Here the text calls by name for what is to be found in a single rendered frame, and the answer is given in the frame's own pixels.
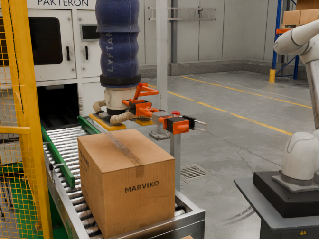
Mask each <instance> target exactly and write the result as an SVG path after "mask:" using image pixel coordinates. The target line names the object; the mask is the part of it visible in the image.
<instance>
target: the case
mask: <svg viewBox="0 0 319 239"><path fill-rule="evenodd" d="M77 143H78V155H79V167H80V179H81V191H82V194H83V196H84V198H85V200H86V202H87V204H88V206H89V208H90V210H91V212H92V214H93V216H94V218H95V220H96V222H97V224H98V226H99V228H100V230H101V232H102V235H103V237H104V239H108V238H111V237H114V236H117V235H120V234H123V233H126V232H129V231H132V230H136V229H139V228H142V227H145V226H148V225H152V224H154V223H157V222H160V221H164V220H167V219H170V218H174V217H175V158H174V157H173V156H171V155H170V154H169V153H167V152H166V151H165V150H163V149H162V148H160V147H159V146H158V145H156V144H155V143H153V142H152V141H151V140H149V139H148V138H147V137H145V136H144V135H143V134H141V133H140V132H139V131H137V130H136V129H127V130H120V131H114V132H107V133H100V134H93V135H87V136H80V137H77Z"/></svg>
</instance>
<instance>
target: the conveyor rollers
mask: <svg viewBox="0 0 319 239"><path fill-rule="evenodd" d="M46 132H47V134H48V135H49V137H50V139H51V140H52V142H53V143H54V145H55V146H56V148H57V150H58V151H59V153H60V155H61V156H62V158H63V159H64V161H65V162H66V164H67V166H68V167H69V169H70V170H71V172H72V173H73V175H74V177H75V188H71V186H70V185H69V183H68V181H67V179H66V178H65V176H64V174H63V172H62V171H61V169H60V167H59V166H56V167H54V170H55V172H56V174H57V176H58V177H59V179H60V181H61V183H62V185H63V187H64V189H65V191H66V193H67V195H68V197H69V199H70V201H71V203H72V204H73V206H74V208H75V210H76V212H77V214H78V216H79V218H80V220H81V222H82V224H83V226H84V228H85V229H86V231H87V233H88V235H89V237H91V238H90V239H104V237H103V235H102V234H101V233H102V232H101V230H100V228H99V226H98V224H97V222H96V220H95V218H94V216H93V214H92V212H91V210H90V208H89V206H88V204H87V202H86V200H85V198H84V196H83V194H82V191H81V179H80V167H79V155H78V143H77V137H80V136H87V135H91V134H90V133H89V132H88V131H87V130H86V129H85V128H84V127H83V126H76V127H69V128H63V129H54V130H47V131H46ZM43 149H44V151H45V153H46V154H47V156H48V158H49V160H50V162H51V163H52V164H53V165H57V162H56V160H55V158H54V157H53V155H52V153H51V151H50V149H49V148H48V146H47V144H43ZM182 214H185V211H184V210H183V209H182V210H178V211H175V217H177V216H179V215H182ZM98 234H99V235H98ZM95 235H97V236H95ZM92 236H93V237H92Z"/></svg>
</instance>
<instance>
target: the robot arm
mask: <svg viewBox="0 0 319 239"><path fill-rule="evenodd" d="M274 50H275V52H276V53H278V54H280V55H286V54H289V55H298V56H299V57H300V59H301V60H302V62H303V64H304V65H305V66H306V72H307V78H308V84H309V90H310V98H311V104H312V110H313V116H314V122H315V128H316V130H315V131H314V132H313V133H312V134H310V133H308V132H296V133H294V134H293V135H291V136H290V138H289V139H288V141H287V143H286V145H285V149H284V153H283V159H282V169H280V170H279V173H280V174H281V175H278V176H272V180H274V181H276V182H278V183H279V184H281V185H282V186H284V187H285V188H287V189H288V190H289V191H290V192H291V193H298V192H305V191H314V190H319V185H318V184H316V183H314V182H313V177H314V173H315V172H317V171H319V19H318V20H316V21H313V22H311V23H308V24H305V25H303V26H299V27H296V28H294V29H291V30H289V31H287V32H285V33H284V34H282V35H281V36H279V37H278V39H277V40H276V41H275V43H274Z"/></svg>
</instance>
